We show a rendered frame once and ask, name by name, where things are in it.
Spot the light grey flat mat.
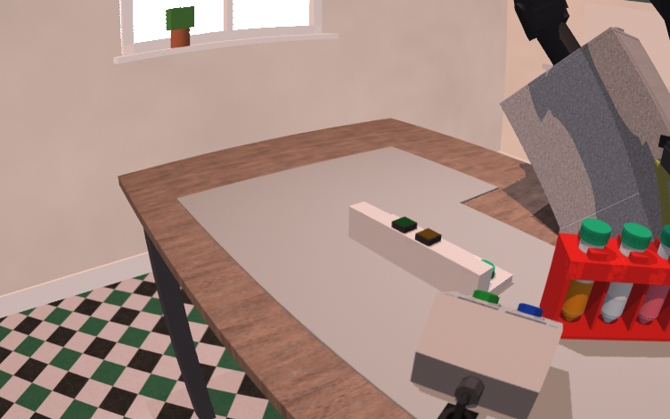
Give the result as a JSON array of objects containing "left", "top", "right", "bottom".
[{"left": 177, "top": 146, "right": 670, "bottom": 419}]

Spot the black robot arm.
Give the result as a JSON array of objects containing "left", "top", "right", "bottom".
[{"left": 514, "top": 0, "right": 670, "bottom": 66}]

